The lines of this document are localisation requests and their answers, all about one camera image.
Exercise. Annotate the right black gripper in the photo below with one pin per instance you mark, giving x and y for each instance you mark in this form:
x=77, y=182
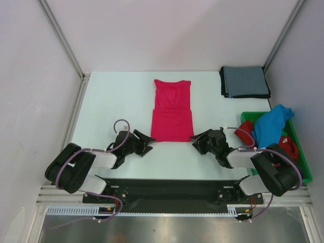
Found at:
x=201, y=138

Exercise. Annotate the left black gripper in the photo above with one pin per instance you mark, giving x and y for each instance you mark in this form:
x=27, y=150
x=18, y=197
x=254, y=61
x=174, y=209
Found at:
x=143, y=140

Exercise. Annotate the pink t shirt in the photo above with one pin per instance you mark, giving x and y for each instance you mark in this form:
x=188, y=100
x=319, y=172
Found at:
x=172, y=116

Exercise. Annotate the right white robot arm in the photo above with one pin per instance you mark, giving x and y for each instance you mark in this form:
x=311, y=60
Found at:
x=276, y=171

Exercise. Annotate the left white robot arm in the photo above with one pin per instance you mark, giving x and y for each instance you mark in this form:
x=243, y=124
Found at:
x=69, y=171

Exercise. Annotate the folded black t shirt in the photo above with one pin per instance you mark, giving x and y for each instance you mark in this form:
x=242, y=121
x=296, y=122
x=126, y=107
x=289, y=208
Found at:
x=222, y=83

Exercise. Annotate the blue t shirt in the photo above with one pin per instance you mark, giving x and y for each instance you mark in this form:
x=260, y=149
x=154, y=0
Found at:
x=269, y=126

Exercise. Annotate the folded grey t shirt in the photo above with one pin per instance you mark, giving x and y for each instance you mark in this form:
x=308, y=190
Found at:
x=244, y=81

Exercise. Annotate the dark red t shirt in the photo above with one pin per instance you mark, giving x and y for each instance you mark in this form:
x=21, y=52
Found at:
x=246, y=133

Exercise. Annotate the green plastic bin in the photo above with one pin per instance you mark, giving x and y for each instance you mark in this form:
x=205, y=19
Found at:
x=290, y=131

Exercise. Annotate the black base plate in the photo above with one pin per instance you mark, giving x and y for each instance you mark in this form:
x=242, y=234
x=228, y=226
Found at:
x=175, y=196

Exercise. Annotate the left aluminium frame post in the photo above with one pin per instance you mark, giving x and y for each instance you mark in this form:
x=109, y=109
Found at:
x=54, y=24

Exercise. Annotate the aluminium frame post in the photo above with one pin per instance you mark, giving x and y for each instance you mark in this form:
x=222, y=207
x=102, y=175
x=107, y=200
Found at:
x=284, y=33
x=54, y=24

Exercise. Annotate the right aluminium frame post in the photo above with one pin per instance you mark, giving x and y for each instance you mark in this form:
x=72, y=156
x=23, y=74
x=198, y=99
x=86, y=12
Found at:
x=284, y=33

